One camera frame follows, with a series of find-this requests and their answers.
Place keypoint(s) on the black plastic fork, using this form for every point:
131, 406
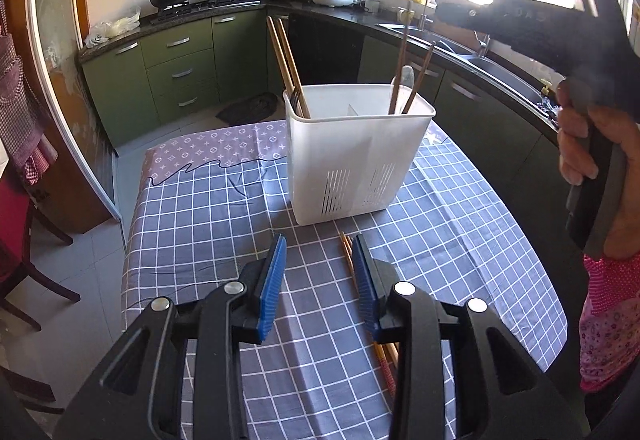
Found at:
296, 104

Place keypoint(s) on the white plastic bag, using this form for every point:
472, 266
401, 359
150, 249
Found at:
112, 27

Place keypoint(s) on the soap dispenser bottle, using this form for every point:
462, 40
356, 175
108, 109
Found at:
546, 87

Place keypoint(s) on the green base cabinets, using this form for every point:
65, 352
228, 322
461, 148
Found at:
175, 69

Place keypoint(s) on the gas stove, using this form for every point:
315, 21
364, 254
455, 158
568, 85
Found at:
205, 8

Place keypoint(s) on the grey checked tablecloth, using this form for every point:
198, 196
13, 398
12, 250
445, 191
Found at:
215, 220

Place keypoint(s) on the steel kitchen sink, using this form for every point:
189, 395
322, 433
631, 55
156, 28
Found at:
450, 54

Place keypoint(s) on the checked apron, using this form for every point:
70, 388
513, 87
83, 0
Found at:
20, 119

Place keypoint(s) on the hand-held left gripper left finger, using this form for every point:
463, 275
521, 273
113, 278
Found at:
270, 290

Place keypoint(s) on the dark floor mat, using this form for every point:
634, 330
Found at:
247, 108

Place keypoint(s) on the patterned-end wooden chopstick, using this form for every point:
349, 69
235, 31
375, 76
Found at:
350, 257
345, 255

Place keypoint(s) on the person's right hand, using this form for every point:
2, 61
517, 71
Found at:
575, 144

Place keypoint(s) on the light wooden chopstick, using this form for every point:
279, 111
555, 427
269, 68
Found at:
282, 64
295, 69

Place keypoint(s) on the yellow mug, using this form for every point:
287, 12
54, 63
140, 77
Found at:
404, 14

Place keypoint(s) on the red wooden chair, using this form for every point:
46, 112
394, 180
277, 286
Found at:
20, 230

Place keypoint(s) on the small steel tap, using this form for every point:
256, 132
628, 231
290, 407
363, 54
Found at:
426, 12

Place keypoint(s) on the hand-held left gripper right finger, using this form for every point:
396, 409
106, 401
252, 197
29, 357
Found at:
369, 300

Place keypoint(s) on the dark rag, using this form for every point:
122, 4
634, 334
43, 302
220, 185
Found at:
547, 109

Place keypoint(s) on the white plastic utensil holder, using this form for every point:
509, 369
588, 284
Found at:
350, 159

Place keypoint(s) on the tall steel faucet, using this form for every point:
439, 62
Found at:
484, 44

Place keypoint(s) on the glass sliding door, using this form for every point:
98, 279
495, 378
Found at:
65, 84

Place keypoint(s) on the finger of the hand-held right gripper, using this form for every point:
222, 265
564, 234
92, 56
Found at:
462, 14

